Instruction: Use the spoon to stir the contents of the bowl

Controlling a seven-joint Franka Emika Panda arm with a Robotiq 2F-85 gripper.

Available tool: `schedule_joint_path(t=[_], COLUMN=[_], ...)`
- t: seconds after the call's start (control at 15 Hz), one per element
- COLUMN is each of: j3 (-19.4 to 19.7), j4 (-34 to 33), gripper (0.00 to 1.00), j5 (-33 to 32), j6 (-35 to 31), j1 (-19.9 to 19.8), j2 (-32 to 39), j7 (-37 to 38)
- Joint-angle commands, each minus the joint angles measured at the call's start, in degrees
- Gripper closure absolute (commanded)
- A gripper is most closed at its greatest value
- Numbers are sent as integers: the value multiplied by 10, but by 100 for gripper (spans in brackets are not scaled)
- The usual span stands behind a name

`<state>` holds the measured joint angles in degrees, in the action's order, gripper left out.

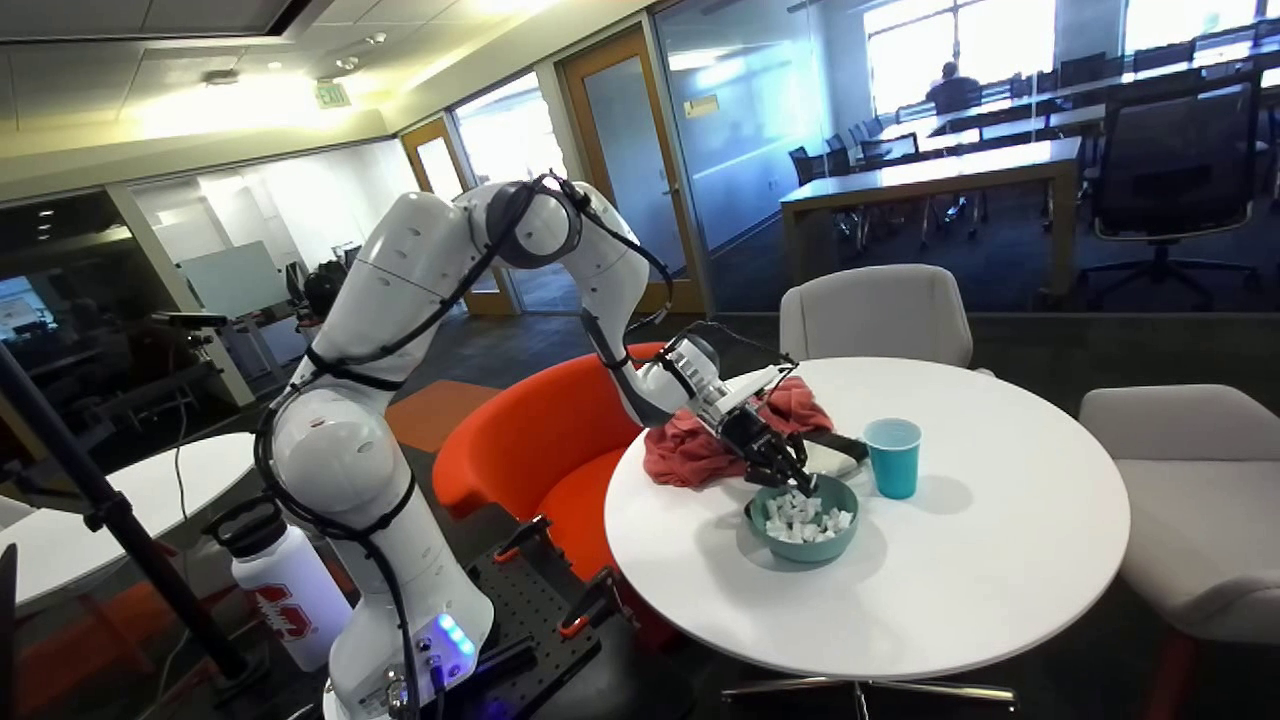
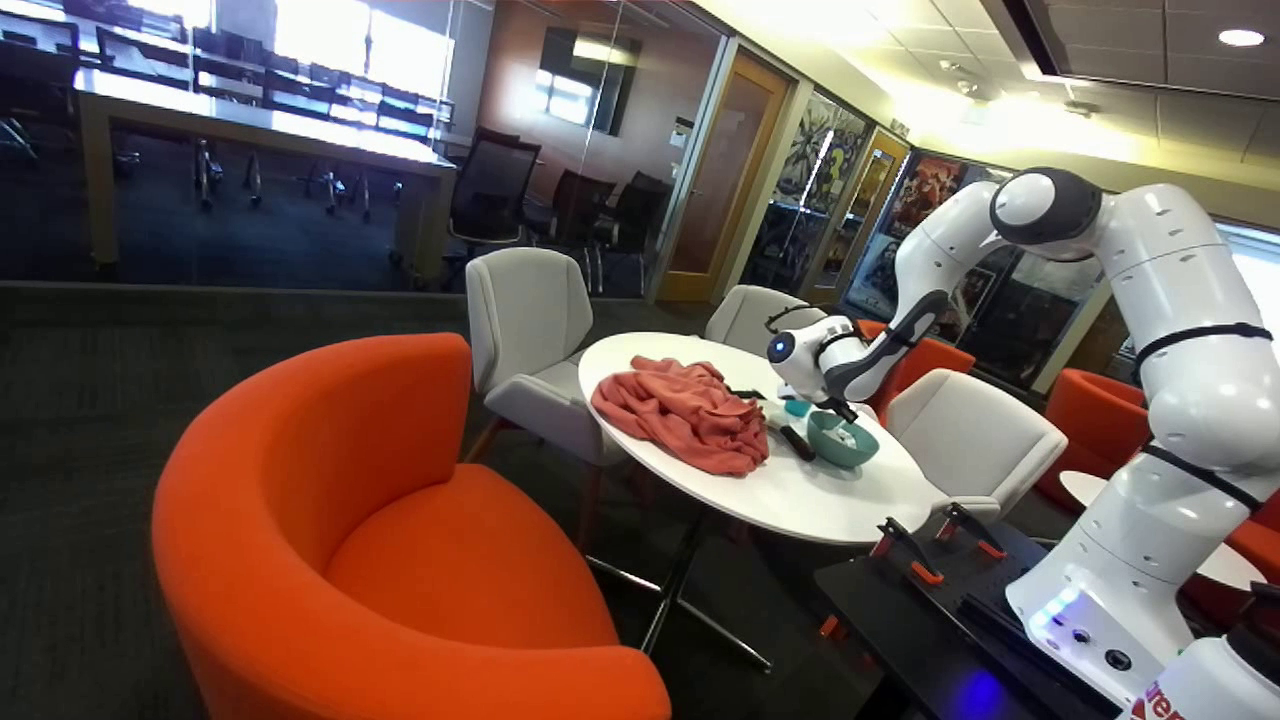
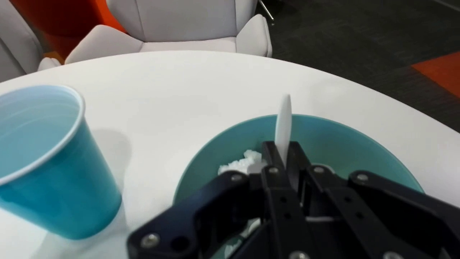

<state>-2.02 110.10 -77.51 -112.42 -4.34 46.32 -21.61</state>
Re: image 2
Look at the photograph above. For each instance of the long wooden table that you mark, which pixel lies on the long wooden table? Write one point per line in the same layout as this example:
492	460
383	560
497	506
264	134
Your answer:
264	124

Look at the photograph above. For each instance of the round ceiling light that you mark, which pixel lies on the round ceiling light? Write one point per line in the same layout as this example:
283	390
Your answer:
1241	36

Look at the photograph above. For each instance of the colourful wall poster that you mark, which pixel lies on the colourful wall poster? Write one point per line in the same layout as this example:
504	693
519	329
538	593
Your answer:
914	184

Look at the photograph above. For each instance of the white tub armchair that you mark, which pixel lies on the white tub armchair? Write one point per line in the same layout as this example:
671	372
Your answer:
752	323
526	315
980	441

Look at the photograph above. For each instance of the teal bowl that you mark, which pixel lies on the teal bowl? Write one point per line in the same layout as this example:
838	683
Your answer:
853	447

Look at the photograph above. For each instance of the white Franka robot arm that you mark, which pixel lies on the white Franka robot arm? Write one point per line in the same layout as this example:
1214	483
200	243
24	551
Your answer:
1203	384

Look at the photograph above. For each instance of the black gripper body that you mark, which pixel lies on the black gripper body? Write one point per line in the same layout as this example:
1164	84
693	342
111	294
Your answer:
838	399

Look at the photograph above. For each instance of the orange tub armchair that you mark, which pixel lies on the orange tub armchair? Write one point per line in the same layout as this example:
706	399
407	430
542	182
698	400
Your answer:
934	357
1084	415
1260	546
401	560

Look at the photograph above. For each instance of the wooden framed door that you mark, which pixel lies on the wooden framed door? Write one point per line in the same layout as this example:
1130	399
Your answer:
861	214
726	175

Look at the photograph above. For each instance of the thin black stick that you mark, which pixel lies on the thin black stick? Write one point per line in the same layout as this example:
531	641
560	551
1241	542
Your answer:
797	441

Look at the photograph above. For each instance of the dark wall screen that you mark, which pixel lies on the dark wall screen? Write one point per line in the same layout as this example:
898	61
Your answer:
584	83

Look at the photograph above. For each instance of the red crumpled cloth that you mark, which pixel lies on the red crumpled cloth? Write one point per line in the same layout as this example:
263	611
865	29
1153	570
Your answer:
680	415

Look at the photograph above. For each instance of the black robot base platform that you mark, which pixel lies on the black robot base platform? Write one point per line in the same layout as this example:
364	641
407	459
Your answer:
920	641

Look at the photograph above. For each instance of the metal table base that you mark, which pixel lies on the metal table base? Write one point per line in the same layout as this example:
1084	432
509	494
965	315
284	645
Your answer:
680	601

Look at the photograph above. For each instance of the black office chair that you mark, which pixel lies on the black office chair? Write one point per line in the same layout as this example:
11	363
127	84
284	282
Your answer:
643	214
583	211
492	184

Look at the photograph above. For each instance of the white jug with red label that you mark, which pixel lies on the white jug with red label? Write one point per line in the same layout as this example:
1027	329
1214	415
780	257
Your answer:
1203	684

